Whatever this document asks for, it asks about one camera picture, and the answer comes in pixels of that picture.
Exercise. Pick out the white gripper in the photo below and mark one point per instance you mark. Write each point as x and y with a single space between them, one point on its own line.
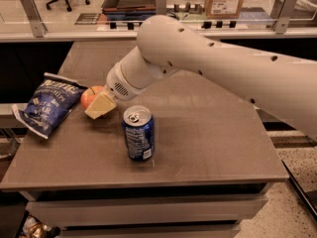
116 82

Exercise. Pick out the red apple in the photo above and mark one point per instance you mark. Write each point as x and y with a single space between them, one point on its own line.
88 95

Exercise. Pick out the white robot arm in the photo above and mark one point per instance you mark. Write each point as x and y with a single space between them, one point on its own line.
285 87

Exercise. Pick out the blue chip bag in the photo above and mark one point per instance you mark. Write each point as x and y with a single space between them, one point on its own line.
51 102

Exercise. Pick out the blue soda can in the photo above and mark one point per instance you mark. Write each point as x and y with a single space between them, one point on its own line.
139 132

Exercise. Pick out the cardboard box with label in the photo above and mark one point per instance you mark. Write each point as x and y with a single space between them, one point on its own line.
223 9

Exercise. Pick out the left metal railing bracket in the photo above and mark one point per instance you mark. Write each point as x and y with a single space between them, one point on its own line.
37 25

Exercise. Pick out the metal railing bracket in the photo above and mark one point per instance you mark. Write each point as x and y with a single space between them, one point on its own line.
281 23
160 7
37 25

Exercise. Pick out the middle metal railing bracket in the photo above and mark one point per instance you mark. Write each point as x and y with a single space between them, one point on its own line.
160 7

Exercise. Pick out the right metal railing bracket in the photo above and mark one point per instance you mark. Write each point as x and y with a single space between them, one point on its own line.
281 23

